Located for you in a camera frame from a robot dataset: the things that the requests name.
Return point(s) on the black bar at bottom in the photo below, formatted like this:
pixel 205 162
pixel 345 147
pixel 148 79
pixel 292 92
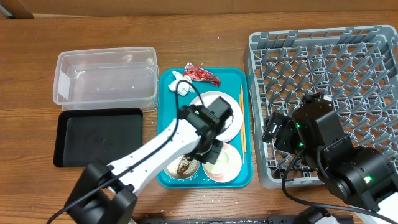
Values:
pixel 273 219

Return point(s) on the grey bowl with rice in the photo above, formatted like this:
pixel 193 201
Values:
pixel 182 168

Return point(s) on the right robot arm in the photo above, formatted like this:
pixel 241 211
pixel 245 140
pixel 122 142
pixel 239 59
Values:
pixel 362 177

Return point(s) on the grey dish rack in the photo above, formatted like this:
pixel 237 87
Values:
pixel 355 66

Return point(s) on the red crumpled wrapper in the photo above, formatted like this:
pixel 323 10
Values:
pixel 199 74

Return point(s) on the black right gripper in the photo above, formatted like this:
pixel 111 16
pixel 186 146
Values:
pixel 288 126

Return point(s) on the white round plate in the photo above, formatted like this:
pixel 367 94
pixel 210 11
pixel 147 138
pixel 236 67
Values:
pixel 232 125

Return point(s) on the black plastic tray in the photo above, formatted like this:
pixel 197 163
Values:
pixel 85 136

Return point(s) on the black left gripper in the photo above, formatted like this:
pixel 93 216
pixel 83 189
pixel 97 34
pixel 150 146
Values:
pixel 212 155

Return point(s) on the clear plastic container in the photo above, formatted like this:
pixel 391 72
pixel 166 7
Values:
pixel 124 77

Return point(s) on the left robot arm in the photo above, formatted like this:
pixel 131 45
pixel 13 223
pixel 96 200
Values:
pixel 108 194

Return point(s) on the crumpled white napkin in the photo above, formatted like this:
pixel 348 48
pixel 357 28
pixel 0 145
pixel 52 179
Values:
pixel 182 84

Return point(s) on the pink bowl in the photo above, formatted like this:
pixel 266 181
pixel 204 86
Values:
pixel 227 167

